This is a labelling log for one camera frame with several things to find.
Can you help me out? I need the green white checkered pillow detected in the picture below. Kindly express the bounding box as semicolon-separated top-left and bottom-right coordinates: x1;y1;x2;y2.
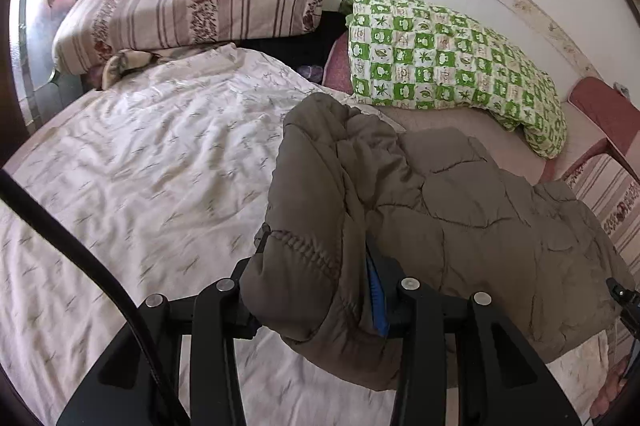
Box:
341;0;567;160

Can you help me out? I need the pink red folded blanket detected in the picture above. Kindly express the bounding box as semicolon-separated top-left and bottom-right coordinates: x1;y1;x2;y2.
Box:
322;33;640;187

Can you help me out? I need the striped floral pillow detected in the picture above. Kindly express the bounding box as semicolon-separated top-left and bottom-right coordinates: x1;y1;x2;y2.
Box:
52;0;322;75

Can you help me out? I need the white patterned bed quilt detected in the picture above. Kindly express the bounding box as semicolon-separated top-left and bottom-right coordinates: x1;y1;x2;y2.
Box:
0;43;612;426

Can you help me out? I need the olive hooded padded jacket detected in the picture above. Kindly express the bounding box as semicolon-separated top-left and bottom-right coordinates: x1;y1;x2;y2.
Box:
240;94;632;390

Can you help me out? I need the person's hand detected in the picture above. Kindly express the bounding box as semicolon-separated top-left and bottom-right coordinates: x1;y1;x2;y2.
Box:
589;354;630;418

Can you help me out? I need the black cable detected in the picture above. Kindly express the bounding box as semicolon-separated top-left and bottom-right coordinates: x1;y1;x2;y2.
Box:
0;170;166;387

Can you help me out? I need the striped pink pillow at right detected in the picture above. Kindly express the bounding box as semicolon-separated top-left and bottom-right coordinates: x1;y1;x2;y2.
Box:
566;154;640;276

